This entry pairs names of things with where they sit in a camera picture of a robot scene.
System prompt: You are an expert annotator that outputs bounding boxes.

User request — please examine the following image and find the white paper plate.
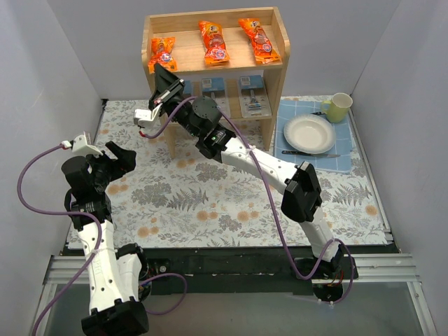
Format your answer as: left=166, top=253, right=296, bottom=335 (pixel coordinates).
left=283, top=114, right=335, bottom=154

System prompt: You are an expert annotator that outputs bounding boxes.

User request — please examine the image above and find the blue checked cloth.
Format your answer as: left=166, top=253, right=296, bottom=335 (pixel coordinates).
left=273, top=99, right=353, bottom=174

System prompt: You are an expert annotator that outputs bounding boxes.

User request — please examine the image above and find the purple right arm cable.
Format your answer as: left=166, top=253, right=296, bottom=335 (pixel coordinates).
left=139, top=96, right=358, bottom=305

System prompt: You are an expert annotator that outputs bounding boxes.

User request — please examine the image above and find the yellow-green mug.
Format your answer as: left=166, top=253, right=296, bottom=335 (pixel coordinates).
left=321, top=92, right=353, bottom=123

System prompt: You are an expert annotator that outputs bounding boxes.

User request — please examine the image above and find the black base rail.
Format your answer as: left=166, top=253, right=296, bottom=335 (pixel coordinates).
left=43, top=244, right=421, bottom=295

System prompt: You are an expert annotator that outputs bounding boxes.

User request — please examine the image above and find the orange razor pack long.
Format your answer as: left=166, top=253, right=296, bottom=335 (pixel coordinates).
left=238, top=18, right=281, bottom=65

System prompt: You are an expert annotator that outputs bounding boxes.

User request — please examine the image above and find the wooden two-tier shelf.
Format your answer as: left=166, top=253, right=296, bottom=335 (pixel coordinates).
left=141, top=7, right=291, bottom=150

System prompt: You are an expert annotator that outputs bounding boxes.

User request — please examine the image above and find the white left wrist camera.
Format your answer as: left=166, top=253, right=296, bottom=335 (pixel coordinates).
left=61, top=132, right=103, bottom=157

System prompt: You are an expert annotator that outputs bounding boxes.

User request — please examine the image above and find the blue razor blister pack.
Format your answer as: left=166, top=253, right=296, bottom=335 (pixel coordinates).
left=200, top=77, right=231, bottom=117
left=181, top=80, right=196, bottom=100
left=237, top=75, right=272, bottom=118

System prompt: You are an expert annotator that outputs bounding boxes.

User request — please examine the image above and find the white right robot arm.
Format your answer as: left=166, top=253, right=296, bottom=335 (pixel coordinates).
left=148, top=64, right=355, bottom=280

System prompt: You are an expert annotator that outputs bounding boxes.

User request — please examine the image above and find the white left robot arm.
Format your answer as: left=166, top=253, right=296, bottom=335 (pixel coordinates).
left=62, top=135, right=149, bottom=335

